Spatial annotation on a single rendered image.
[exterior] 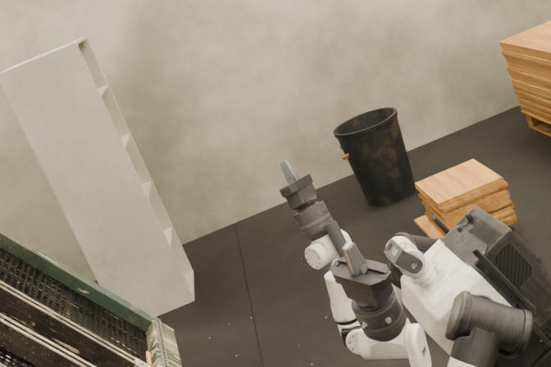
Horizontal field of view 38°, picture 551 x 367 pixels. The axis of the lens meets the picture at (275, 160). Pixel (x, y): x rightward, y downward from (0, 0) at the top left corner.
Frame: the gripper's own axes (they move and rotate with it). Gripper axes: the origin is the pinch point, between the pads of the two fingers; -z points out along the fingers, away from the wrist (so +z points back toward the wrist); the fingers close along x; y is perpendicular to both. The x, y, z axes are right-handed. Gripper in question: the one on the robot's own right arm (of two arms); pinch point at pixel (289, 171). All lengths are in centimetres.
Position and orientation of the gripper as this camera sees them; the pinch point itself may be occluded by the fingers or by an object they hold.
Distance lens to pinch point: 212.8
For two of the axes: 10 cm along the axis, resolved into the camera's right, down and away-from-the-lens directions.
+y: -7.6, 4.1, 5.1
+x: -4.5, 2.3, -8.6
